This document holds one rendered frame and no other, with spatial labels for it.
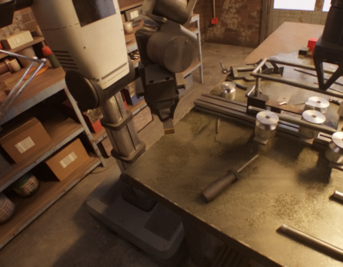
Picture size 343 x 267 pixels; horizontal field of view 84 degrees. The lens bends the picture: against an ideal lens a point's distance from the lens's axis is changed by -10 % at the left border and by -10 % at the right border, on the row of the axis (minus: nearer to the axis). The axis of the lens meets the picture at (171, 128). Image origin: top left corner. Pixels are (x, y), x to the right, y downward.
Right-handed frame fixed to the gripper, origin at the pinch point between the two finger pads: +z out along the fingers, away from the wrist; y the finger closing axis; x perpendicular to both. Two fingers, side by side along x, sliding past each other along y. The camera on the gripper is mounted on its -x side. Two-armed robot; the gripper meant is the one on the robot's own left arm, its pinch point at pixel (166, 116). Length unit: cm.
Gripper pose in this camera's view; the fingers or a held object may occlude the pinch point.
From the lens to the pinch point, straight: 49.3
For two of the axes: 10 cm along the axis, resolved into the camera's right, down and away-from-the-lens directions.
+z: 1.4, 7.6, 6.3
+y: 9.8, -2.0, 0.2
